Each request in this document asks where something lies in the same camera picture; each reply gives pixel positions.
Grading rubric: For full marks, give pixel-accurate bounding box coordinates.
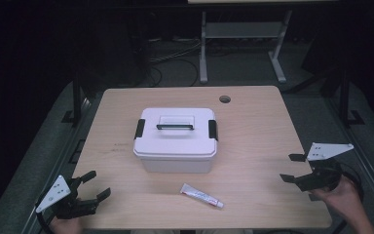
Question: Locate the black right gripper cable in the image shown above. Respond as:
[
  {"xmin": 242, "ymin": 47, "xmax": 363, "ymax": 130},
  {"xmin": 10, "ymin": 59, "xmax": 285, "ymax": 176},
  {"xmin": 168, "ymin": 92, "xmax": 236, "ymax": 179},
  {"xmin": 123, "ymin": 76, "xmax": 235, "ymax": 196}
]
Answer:
[{"xmin": 332, "ymin": 162, "xmax": 365, "ymax": 234}]

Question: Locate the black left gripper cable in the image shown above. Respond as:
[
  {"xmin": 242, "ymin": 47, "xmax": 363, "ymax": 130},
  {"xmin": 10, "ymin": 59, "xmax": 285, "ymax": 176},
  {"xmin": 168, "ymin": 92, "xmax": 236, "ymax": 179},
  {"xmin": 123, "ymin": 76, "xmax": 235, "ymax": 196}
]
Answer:
[{"xmin": 35, "ymin": 211, "xmax": 57, "ymax": 234}]

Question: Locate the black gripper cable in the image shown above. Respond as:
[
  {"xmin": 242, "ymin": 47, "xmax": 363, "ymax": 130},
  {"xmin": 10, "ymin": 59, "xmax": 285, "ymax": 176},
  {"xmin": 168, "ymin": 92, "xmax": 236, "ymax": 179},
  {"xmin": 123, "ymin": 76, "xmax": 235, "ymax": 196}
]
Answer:
[
  {"xmin": 35, "ymin": 211, "xmax": 57, "ymax": 234},
  {"xmin": 332, "ymin": 162, "xmax": 365, "ymax": 234}
]

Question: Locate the grey metal frame desk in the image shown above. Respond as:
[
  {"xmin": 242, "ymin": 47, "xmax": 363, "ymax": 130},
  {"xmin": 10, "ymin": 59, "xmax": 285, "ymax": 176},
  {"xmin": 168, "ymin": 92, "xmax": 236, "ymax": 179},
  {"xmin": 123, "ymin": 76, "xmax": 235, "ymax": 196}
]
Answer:
[{"xmin": 188, "ymin": 0, "xmax": 339, "ymax": 84}]

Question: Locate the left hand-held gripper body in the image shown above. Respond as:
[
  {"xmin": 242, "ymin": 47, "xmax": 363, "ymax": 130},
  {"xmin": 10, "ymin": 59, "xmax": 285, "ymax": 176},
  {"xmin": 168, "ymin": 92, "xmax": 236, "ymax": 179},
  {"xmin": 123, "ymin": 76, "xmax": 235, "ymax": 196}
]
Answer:
[{"xmin": 35, "ymin": 175, "xmax": 100, "ymax": 220}]

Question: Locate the black metal stand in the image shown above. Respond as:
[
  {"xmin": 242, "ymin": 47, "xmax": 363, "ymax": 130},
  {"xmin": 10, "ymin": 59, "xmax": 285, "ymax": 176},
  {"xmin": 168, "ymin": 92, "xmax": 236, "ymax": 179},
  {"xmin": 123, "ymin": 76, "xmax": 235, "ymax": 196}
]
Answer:
[
  {"xmin": 61, "ymin": 72, "xmax": 92, "ymax": 126},
  {"xmin": 337, "ymin": 64, "xmax": 365, "ymax": 129}
]

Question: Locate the aluminium frame rail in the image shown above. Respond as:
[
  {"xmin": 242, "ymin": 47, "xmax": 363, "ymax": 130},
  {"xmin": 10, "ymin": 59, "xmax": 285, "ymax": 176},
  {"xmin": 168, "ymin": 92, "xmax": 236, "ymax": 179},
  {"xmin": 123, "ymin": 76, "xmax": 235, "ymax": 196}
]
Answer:
[
  {"xmin": 22, "ymin": 97, "xmax": 94, "ymax": 234},
  {"xmin": 325, "ymin": 96, "xmax": 374, "ymax": 225}
]

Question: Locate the white plastic storage box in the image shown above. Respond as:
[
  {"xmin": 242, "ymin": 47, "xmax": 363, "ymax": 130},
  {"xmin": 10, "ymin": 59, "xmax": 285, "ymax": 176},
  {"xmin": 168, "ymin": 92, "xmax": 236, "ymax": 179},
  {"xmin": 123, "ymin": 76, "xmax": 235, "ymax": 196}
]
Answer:
[{"xmin": 139, "ymin": 155, "xmax": 216, "ymax": 175}]

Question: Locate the black floor cable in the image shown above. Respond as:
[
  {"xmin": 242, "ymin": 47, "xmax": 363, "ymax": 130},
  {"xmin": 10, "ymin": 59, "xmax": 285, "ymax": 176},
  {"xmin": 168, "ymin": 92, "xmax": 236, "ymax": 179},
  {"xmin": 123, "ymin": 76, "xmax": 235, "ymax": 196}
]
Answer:
[{"xmin": 149, "ymin": 58, "xmax": 201, "ymax": 88}]

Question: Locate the person's left hand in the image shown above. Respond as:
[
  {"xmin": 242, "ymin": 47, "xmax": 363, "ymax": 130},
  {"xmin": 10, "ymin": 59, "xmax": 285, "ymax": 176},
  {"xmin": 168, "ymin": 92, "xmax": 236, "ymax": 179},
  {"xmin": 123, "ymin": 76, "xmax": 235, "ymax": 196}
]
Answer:
[{"xmin": 50, "ymin": 216, "xmax": 84, "ymax": 234}]

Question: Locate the person's right hand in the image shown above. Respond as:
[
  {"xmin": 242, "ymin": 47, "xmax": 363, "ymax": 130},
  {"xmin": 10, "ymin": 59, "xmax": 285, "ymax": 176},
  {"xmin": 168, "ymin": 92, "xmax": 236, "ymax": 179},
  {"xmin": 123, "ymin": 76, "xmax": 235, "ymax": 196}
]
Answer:
[{"xmin": 311, "ymin": 176, "xmax": 364, "ymax": 223}]

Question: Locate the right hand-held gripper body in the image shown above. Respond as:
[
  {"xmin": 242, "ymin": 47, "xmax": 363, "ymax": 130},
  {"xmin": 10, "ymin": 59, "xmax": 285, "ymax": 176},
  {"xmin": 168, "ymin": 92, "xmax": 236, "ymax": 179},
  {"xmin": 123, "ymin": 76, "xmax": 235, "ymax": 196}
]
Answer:
[{"xmin": 294, "ymin": 142, "xmax": 355, "ymax": 193}]

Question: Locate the white ointment tube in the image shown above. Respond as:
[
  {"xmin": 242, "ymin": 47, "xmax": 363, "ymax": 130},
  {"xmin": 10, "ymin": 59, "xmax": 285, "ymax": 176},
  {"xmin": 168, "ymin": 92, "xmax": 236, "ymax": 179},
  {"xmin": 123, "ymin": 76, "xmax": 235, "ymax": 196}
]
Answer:
[{"xmin": 179, "ymin": 182, "xmax": 225, "ymax": 210}]

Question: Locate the grey floor cable bundle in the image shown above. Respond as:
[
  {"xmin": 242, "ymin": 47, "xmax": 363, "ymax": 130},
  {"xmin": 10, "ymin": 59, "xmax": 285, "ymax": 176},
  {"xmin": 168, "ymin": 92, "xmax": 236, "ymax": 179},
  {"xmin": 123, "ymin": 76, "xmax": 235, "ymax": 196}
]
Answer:
[{"xmin": 149, "ymin": 38, "xmax": 203, "ymax": 63}]

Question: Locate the white box lid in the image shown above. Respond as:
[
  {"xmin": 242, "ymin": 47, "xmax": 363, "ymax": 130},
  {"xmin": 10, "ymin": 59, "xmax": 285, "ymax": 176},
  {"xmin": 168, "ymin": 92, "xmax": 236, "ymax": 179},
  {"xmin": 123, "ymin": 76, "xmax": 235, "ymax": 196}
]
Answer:
[{"xmin": 132, "ymin": 107, "xmax": 219, "ymax": 160}]

